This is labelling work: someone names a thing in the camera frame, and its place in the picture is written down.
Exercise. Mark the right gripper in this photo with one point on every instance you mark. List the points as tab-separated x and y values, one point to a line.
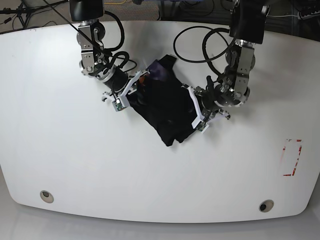
120	85

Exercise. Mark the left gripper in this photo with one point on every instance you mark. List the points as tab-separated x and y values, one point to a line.
206	105

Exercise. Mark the black printed T-shirt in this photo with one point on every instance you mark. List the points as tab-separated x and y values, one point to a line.
163	102

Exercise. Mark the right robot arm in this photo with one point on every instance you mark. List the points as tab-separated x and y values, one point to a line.
104	64

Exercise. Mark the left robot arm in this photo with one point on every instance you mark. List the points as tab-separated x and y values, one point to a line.
232	66

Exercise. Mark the red tape marking rectangle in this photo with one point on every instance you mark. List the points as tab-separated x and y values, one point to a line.
290	156

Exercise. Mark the black tripod stand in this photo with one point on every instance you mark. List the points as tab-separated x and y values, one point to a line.
23	12

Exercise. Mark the white power strip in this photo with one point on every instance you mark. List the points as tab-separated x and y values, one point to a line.
309	13

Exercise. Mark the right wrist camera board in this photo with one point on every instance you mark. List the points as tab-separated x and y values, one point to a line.
120	104

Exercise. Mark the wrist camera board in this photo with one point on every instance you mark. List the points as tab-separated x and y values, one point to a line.
200	125
120	104

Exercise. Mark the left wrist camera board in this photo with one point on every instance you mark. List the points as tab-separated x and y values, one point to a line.
200	125

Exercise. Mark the right table cable grommet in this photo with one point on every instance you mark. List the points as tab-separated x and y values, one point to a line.
266	206

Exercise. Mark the table cable grommet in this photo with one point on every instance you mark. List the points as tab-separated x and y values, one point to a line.
47	197
266	206

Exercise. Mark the left table cable grommet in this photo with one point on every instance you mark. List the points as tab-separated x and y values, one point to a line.
47	197

